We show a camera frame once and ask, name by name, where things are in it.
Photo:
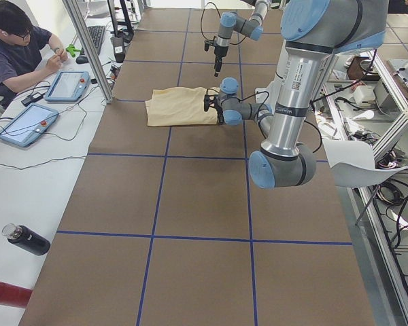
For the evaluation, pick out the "red bottle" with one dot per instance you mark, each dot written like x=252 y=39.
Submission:
x=14 y=296

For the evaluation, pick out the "near blue teach pendant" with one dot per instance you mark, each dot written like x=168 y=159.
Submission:
x=29 y=125

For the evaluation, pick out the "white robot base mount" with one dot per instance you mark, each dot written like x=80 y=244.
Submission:
x=269 y=95

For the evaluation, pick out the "aluminium frame post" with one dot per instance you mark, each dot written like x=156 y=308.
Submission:
x=84 y=36

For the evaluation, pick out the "black water bottle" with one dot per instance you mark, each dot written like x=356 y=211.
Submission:
x=25 y=238

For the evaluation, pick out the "beige long-sleeve graphic shirt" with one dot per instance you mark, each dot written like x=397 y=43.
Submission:
x=180 y=106

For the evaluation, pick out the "blue teach pendant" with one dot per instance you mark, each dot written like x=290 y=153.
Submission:
x=29 y=125
x=68 y=86

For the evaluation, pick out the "seated person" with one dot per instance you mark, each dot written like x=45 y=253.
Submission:
x=28 y=54

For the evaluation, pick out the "white plastic chair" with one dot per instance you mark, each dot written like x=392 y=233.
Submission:
x=352 y=164

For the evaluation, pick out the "far blue teach pendant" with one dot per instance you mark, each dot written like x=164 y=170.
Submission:
x=68 y=86

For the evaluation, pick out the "black keyboard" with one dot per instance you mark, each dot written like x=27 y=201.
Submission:
x=97 y=34

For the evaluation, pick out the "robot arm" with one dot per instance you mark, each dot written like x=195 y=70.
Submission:
x=313 y=31
x=231 y=22

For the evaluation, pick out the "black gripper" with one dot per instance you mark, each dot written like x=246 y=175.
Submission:
x=219 y=51
x=219 y=113

